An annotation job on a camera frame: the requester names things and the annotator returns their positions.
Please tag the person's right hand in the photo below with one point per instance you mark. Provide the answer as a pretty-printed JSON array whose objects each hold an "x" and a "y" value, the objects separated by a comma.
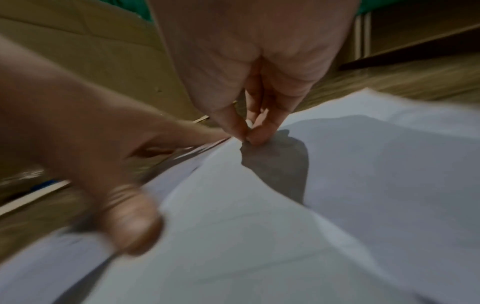
[{"x": 243, "y": 44}]

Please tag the person's left hand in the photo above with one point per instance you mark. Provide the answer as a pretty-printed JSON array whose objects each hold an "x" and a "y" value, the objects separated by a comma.
[{"x": 75, "y": 133}]

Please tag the white paper sheet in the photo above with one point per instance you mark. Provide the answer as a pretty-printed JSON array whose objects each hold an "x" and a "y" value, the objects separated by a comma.
[{"x": 375, "y": 207}]

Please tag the blue pencil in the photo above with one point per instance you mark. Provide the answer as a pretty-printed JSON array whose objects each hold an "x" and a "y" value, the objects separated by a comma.
[{"x": 48, "y": 181}]

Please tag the brown cardboard box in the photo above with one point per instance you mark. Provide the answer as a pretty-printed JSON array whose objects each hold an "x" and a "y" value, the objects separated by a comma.
[{"x": 93, "y": 44}]

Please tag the green curtain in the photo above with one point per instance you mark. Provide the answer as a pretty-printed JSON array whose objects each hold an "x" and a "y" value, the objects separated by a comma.
[{"x": 138, "y": 9}]

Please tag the tan wooden cabinet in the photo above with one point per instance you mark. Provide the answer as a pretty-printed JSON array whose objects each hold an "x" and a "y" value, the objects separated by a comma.
[{"x": 412, "y": 17}]

